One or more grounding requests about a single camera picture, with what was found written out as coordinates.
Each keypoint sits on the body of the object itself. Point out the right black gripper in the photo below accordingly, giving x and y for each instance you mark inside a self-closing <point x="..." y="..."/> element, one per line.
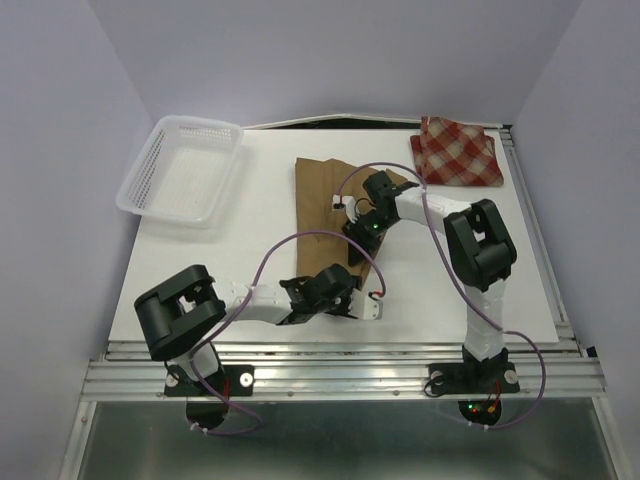
<point x="355" y="230"/>

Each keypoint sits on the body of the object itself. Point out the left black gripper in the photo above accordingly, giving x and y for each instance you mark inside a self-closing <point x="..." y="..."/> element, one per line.
<point x="342" y="309"/>

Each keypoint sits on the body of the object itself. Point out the brown skirt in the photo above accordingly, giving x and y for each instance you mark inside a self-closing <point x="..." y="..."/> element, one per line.
<point x="316" y="182"/>

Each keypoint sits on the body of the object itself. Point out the red plaid skirt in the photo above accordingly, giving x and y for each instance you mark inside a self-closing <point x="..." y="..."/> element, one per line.
<point x="449" y="153"/>

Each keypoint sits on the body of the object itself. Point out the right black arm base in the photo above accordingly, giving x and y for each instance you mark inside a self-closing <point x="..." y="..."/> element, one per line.
<point x="472" y="377"/>

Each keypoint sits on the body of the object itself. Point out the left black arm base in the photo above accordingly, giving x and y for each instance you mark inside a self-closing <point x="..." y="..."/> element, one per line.
<point x="230" y="381"/>

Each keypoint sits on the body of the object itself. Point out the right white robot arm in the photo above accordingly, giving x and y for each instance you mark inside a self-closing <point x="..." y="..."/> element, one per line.
<point x="478" y="255"/>

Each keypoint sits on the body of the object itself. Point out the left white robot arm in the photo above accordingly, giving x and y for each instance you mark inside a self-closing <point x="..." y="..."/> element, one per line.
<point x="179" y="316"/>

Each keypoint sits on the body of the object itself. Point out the white plastic basket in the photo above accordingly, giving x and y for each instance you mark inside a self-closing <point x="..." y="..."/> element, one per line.
<point x="179" y="174"/>

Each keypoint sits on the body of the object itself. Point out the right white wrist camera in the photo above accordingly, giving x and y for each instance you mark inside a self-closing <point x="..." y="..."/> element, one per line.
<point x="346" y="205"/>

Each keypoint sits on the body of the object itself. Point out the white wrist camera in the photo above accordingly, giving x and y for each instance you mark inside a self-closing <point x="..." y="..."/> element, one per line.
<point x="367" y="305"/>
<point x="346" y="205"/>

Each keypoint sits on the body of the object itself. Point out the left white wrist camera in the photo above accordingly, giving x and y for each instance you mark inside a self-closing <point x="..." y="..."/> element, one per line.
<point x="367" y="305"/>

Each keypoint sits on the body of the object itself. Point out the aluminium frame rail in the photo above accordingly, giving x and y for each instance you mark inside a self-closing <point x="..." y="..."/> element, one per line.
<point x="343" y="399"/>

